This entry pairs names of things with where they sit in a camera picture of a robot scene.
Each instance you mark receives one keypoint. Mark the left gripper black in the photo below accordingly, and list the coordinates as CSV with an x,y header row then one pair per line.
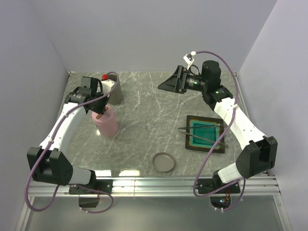
x,y
102,109

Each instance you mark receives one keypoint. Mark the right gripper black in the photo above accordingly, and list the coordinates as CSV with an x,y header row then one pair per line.
x,y
177,83

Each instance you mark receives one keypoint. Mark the pink round lid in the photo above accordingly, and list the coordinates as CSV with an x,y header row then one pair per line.
x,y
108,117

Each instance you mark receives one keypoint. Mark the grey cylindrical container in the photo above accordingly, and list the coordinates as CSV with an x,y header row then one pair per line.
x,y
116,97

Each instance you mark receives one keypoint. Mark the pink cylindrical container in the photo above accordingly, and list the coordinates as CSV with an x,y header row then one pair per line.
x,y
107,129

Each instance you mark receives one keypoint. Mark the metal serving tongs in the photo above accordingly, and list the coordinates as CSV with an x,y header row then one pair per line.
x,y
201,134

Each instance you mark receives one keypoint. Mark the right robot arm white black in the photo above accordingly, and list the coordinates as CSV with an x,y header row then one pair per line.
x,y
258,150

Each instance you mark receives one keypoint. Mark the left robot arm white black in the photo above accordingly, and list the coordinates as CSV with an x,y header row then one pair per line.
x,y
48,162

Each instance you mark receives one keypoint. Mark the square black teal plate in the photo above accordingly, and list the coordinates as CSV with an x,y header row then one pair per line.
x,y
192,120

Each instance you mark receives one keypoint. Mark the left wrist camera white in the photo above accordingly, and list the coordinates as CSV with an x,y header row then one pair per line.
x,y
107,83

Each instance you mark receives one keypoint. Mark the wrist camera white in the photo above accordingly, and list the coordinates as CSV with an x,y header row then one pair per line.
x,y
107,83
188,58

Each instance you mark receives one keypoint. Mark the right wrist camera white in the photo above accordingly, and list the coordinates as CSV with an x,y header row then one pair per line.
x,y
188,58

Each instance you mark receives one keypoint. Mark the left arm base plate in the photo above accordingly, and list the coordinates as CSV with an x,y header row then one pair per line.
x,y
95,187

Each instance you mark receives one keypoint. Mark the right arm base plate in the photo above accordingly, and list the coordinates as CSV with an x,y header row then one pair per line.
x,y
207,185

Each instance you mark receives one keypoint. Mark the aluminium front rail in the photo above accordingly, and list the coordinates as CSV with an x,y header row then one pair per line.
x,y
157,187

